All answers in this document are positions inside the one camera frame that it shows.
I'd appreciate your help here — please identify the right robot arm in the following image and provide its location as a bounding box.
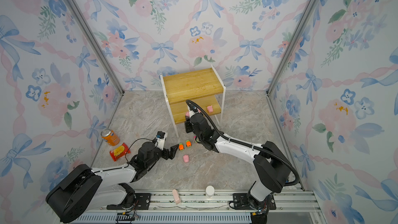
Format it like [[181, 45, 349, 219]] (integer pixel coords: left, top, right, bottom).
[[184, 113, 300, 210]]

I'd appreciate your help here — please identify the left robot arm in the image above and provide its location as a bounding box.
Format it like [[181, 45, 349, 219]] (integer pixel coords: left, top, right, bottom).
[[46, 142, 179, 224]]

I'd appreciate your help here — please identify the red snack packet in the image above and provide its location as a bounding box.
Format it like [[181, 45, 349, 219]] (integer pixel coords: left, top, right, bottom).
[[109, 143, 131, 162]]

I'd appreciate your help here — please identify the orange soda can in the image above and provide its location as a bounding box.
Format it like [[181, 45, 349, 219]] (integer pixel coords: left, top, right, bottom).
[[101, 129, 120, 146]]

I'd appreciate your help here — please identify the pink eraser block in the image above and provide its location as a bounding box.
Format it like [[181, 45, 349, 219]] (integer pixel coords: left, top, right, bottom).
[[172, 189, 181, 205]]

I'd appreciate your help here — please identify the white bottle cap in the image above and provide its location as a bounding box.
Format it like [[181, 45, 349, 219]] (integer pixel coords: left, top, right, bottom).
[[205, 185, 215, 198]]

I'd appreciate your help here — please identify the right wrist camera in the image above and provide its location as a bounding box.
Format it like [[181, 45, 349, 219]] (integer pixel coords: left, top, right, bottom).
[[185, 105, 201, 120]]

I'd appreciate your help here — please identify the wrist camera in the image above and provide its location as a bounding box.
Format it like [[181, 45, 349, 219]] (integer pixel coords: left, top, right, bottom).
[[155, 131, 167, 150], [185, 105, 201, 120]]

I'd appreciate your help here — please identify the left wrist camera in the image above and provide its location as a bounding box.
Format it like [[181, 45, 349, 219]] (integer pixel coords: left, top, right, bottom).
[[155, 131, 167, 150]]

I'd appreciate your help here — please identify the wooden two-tier white-frame shelf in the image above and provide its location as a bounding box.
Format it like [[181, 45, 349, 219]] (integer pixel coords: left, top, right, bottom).
[[160, 66, 226, 137]]

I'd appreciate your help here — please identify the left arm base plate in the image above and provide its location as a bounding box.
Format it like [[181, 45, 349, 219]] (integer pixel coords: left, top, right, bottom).
[[106, 193, 151, 211]]

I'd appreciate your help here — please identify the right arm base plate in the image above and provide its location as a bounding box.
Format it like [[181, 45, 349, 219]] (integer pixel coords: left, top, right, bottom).
[[230, 193, 276, 211]]

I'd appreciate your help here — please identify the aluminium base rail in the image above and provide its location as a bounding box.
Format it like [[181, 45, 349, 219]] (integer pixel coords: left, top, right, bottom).
[[74, 189, 326, 224]]

